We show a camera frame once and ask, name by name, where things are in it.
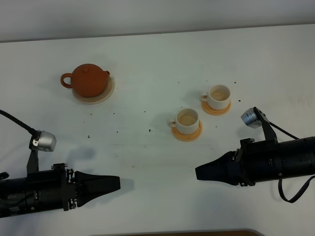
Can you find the orange coaster near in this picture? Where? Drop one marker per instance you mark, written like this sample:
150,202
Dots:
187,137

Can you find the orange coaster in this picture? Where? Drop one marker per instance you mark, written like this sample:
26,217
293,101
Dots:
187,137
214,112

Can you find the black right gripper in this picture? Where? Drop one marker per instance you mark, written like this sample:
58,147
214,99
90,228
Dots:
253,162

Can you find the white teacup far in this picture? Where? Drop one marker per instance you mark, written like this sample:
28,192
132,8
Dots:
218,97

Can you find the brown clay teapot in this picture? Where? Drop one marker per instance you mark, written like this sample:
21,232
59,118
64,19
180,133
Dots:
87,80

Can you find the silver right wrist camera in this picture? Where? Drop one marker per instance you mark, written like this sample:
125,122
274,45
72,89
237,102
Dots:
255,118

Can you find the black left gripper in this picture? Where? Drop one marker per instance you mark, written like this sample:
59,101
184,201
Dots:
64,188

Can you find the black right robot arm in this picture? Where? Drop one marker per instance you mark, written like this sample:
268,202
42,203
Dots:
297,156

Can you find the white teacup near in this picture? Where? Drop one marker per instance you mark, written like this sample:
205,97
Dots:
186,121

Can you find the beige round teapot coaster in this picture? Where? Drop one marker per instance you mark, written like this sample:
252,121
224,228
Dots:
100,98

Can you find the orange coaster far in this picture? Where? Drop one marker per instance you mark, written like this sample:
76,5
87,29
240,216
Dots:
214,112

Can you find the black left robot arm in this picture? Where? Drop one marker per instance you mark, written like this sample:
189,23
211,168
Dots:
13,197

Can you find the white teacup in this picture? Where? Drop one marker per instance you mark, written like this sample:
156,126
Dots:
186,121
218,97

